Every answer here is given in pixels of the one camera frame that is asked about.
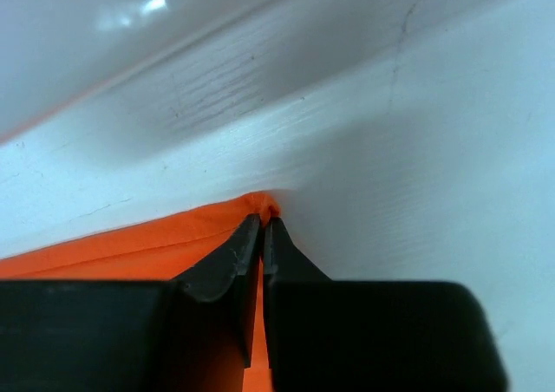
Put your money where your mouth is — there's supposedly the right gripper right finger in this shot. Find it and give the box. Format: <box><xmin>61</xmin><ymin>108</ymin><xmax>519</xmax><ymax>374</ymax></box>
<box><xmin>263</xmin><ymin>219</ymin><xmax>509</xmax><ymax>391</ymax></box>

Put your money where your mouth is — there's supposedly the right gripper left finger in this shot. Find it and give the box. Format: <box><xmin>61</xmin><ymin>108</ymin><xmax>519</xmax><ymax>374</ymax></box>
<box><xmin>1</xmin><ymin>214</ymin><xmax>261</xmax><ymax>391</ymax></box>

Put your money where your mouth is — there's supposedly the orange t-shirt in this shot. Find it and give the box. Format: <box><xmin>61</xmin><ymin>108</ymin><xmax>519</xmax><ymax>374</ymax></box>
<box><xmin>1</xmin><ymin>193</ymin><xmax>279</xmax><ymax>391</ymax></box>

